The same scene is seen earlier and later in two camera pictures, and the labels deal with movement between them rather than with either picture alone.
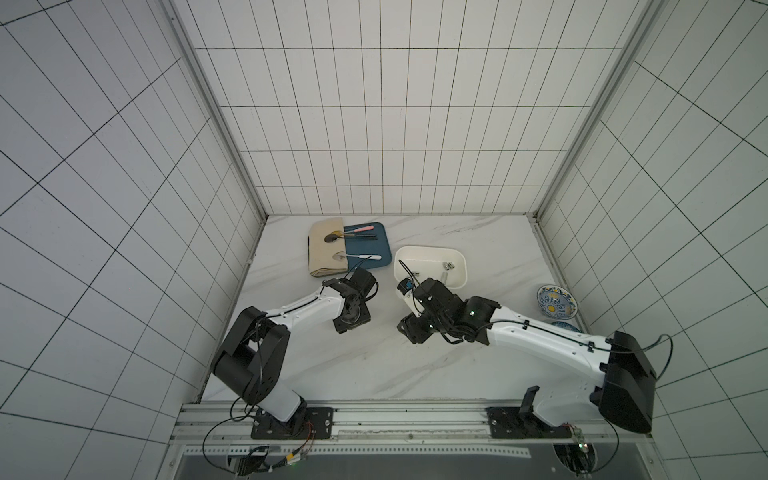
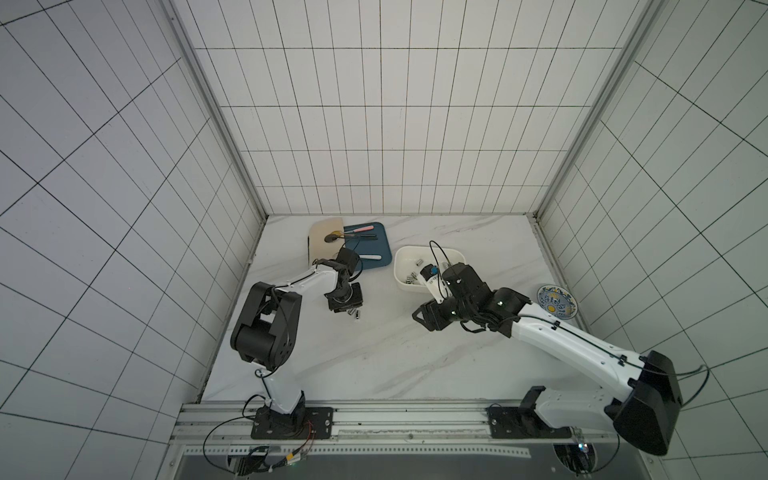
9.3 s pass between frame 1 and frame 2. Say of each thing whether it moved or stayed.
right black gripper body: moved
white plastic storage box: stayed
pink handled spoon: stayed
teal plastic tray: stayed
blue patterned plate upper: stayed
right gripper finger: moved
